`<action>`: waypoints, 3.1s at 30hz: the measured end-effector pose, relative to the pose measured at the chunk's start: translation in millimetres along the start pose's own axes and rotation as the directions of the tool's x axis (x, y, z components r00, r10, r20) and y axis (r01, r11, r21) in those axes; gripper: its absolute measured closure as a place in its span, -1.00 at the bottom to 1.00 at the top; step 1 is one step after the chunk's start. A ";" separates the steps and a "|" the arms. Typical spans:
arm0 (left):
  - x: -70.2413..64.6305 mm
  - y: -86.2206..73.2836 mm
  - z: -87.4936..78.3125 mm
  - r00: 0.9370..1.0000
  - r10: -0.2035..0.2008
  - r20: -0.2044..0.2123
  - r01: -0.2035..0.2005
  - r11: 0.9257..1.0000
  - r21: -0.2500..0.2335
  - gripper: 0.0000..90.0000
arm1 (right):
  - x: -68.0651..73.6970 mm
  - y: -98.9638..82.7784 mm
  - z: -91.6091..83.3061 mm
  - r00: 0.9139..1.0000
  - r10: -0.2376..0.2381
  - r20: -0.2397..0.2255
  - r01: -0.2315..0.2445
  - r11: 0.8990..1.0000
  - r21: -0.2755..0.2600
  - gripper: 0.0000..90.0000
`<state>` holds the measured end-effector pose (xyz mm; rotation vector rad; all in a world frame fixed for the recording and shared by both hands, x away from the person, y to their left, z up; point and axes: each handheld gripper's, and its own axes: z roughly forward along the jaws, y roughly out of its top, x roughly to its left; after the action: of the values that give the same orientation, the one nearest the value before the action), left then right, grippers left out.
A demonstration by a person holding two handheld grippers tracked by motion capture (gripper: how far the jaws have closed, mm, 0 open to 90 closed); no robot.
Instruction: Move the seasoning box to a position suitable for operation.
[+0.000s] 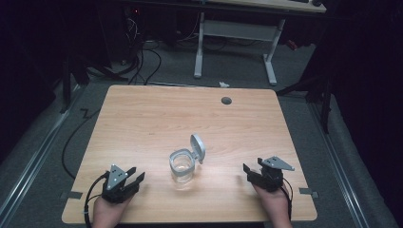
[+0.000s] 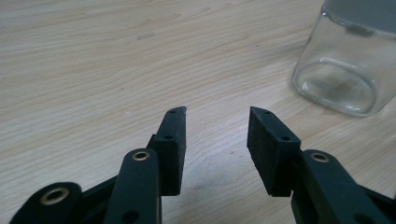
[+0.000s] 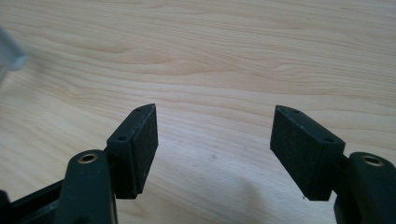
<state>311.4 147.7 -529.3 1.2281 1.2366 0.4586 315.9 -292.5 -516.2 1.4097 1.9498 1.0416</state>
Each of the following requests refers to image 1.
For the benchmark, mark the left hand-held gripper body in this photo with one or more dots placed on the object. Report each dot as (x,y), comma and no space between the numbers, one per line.
(114,185)

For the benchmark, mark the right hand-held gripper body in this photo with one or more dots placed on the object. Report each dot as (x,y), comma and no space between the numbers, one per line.
(271,175)

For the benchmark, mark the person's left hand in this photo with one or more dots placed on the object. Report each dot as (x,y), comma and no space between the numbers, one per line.
(107,210)

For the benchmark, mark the person's right hand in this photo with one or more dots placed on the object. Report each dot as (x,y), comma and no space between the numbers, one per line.
(275,205)

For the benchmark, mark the grey tape strip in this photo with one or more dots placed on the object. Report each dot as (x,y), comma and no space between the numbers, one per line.
(72,195)
(308,191)

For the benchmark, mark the clear jar with grey lid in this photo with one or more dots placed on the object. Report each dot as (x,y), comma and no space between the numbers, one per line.
(187,164)

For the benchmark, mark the white paper scrap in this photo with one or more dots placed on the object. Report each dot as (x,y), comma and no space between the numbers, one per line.
(224,84)

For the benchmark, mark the black metal stand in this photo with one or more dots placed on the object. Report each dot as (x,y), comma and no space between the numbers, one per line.
(67,85)
(321,95)

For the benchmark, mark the red object under desk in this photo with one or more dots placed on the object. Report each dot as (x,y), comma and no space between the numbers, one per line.
(292,45)

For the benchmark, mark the white-framed desk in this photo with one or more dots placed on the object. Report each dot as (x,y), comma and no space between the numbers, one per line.
(240,30)

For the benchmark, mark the metal floor rail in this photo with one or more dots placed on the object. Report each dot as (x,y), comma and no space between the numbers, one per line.
(339,164)
(34,158)

